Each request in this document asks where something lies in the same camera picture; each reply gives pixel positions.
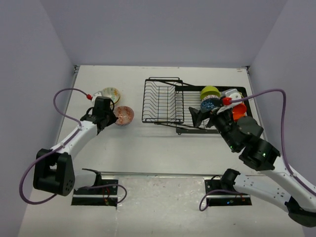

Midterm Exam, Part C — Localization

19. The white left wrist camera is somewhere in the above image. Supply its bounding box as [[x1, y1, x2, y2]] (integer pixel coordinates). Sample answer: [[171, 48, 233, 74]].
[[91, 91, 102, 103]]

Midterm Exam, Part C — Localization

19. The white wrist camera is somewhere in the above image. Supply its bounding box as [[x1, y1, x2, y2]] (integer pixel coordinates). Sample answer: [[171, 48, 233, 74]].
[[91, 91, 102, 103], [217, 88, 242, 114]]

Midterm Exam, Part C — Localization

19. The red pink patterned bowl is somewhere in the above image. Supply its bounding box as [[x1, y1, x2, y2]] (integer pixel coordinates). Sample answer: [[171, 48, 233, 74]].
[[114, 106, 134, 126]]

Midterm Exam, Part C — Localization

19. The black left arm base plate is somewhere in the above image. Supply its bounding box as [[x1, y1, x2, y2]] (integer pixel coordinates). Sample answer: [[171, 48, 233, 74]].
[[71, 179, 119, 207]]

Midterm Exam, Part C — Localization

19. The blue white patterned bowl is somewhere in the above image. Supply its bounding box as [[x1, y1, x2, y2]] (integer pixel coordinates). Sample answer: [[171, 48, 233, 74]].
[[200, 98, 221, 113]]

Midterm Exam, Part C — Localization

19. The orange bowl rear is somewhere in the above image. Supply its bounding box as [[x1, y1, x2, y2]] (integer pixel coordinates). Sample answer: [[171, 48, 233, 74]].
[[232, 103, 247, 121]]

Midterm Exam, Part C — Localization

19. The white floral leaf bowl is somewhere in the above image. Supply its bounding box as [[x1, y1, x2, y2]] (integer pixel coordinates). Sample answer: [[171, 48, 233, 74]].
[[101, 87, 120, 99]]

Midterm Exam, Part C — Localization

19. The black wire dish rack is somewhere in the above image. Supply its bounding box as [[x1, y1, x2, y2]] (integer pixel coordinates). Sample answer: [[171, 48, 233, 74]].
[[142, 77, 254, 136]]

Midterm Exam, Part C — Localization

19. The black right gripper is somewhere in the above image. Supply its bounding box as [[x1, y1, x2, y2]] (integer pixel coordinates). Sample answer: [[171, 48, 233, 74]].
[[188, 98, 237, 151]]

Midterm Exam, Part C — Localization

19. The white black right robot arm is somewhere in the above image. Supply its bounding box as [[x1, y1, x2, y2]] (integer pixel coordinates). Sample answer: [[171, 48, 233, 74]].
[[189, 107, 316, 228]]

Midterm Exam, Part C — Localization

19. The lime green bowl left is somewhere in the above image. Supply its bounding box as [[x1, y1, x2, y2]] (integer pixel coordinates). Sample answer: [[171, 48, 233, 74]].
[[200, 85, 221, 100]]

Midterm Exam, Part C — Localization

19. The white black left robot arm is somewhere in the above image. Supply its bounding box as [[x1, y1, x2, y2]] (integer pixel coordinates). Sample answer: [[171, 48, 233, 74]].
[[33, 97, 118, 196]]

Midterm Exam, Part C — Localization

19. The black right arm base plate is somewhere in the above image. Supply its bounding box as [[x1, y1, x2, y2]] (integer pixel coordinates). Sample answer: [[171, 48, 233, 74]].
[[204, 176, 252, 206]]

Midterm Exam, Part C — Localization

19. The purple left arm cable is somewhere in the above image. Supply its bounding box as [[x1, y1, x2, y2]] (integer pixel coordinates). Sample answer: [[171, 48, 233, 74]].
[[19, 88, 128, 205]]

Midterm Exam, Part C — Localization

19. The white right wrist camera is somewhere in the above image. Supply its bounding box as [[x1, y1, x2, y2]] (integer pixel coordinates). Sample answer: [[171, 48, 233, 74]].
[[217, 88, 242, 114]]

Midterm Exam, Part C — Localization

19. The yellow sun pattern bowl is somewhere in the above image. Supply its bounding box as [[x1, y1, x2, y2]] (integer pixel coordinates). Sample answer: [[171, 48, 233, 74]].
[[112, 95, 121, 105]]

